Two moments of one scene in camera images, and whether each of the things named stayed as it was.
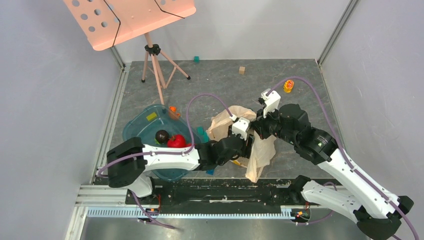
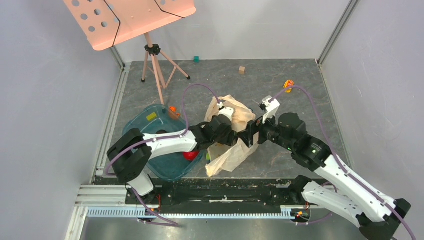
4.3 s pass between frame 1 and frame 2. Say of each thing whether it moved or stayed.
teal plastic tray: stayed
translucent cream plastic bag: moved
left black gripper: moved
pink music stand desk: stayed
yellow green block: stayed
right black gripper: stayed
